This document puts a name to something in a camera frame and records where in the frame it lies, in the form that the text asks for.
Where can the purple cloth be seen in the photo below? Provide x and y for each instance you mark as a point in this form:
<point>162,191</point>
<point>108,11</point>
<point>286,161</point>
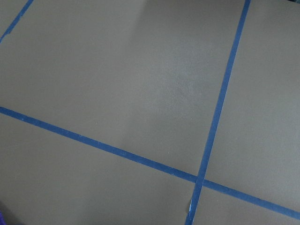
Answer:
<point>2,219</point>

